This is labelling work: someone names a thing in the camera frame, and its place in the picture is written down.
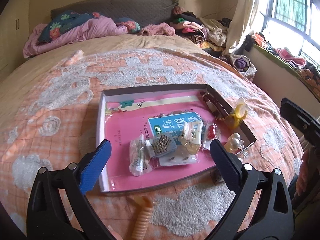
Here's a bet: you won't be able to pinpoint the pink fuzzy garment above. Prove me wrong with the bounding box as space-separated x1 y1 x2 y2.
139 22 175 36

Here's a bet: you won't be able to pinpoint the cream built-in wardrobe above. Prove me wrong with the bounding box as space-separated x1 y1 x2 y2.
1 0 30 81

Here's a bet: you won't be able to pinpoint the clothes on window sill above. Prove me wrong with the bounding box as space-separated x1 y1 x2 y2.
245 33 319 100

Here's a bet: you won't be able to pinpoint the shallow cardboard box tray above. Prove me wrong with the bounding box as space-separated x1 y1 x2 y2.
95 83 258 195

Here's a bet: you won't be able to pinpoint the purple crumpled duvet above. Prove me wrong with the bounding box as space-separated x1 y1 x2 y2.
22 16 129 58

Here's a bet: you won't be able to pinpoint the white hair claw clip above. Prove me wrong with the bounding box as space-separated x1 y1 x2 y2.
179 120 203 155

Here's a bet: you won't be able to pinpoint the orange white patterned blanket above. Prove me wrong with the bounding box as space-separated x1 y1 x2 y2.
1 48 303 239

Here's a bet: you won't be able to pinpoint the blue box of earrings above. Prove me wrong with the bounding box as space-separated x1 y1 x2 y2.
145 132 177 159

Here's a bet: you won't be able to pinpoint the yellow item plastic bag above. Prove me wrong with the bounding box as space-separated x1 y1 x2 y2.
224 98 250 129

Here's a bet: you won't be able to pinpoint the stud earrings card bag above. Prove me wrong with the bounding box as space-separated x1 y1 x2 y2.
159 152 200 167

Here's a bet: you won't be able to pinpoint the small clear jewelry bag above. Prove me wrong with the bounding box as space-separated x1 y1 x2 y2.
129 134 153 177

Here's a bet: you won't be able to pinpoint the pile of clothes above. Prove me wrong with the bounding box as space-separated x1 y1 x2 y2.
169 6 232 53

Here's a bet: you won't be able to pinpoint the orange spiral hair tie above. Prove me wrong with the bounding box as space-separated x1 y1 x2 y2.
130 195 154 240

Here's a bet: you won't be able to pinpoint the bag of clothes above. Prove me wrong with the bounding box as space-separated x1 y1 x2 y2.
219 54 257 81

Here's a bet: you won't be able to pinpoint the cream curtain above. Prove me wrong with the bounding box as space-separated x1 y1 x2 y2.
222 0 268 55

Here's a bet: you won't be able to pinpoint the red leather watch strap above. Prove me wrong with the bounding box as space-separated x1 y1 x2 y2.
199 90 227 121

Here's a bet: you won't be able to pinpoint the floral dark pillow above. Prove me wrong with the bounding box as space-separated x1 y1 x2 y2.
38 10 140 43

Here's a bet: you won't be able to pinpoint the red bead earrings bag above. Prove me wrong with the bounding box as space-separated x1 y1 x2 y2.
202 122 221 151

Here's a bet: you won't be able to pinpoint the dark grey headboard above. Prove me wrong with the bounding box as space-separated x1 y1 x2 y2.
50 0 178 27

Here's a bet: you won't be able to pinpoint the window with grille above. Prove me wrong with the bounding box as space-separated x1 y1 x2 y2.
260 0 319 65

